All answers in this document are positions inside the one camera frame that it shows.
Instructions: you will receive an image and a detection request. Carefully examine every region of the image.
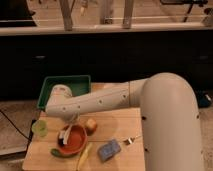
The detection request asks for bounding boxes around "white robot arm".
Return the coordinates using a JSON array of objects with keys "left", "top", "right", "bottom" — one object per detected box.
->
[{"left": 45, "top": 72, "right": 204, "bottom": 171}]

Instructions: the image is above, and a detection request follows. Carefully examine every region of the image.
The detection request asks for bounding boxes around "red bowl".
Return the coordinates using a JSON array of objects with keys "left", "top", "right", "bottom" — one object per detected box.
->
[{"left": 58, "top": 125, "right": 87, "bottom": 156}]

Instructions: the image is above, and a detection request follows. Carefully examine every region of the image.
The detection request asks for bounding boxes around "small yellow-red apple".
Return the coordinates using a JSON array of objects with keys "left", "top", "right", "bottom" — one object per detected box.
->
[{"left": 85, "top": 119, "right": 97, "bottom": 133}]

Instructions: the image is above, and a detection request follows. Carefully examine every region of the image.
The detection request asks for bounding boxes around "light green cup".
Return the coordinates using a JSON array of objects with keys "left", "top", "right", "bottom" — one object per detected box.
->
[{"left": 31, "top": 120, "right": 47, "bottom": 137}]

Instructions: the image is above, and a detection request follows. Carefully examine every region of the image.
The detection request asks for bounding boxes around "green plastic bin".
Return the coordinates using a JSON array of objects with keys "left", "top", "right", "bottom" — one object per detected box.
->
[{"left": 37, "top": 75, "right": 91, "bottom": 111}]

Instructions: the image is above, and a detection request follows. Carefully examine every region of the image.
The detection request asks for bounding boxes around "yellow banana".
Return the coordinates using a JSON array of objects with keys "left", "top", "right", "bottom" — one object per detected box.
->
[{"left": 76, "top": 143, "right": 93, "bottom": 171}]

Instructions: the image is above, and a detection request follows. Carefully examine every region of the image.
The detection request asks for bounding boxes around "green pepper toy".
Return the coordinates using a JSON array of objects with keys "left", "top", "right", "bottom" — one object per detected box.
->
[{"left": 50, "top": 148, "right": 64, "bottom": 158}]

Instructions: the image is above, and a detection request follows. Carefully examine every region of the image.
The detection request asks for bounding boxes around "blue sponge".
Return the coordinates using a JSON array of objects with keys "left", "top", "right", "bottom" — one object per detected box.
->
[{"left": 97, "top": 139, "right": 121, "bottom": 162}]

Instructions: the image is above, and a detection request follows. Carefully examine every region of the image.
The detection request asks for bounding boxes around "black cable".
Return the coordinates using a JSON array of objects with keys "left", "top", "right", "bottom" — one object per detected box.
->
[{"left": 0, "top": 109, "right": 31, "bottom": 142}]

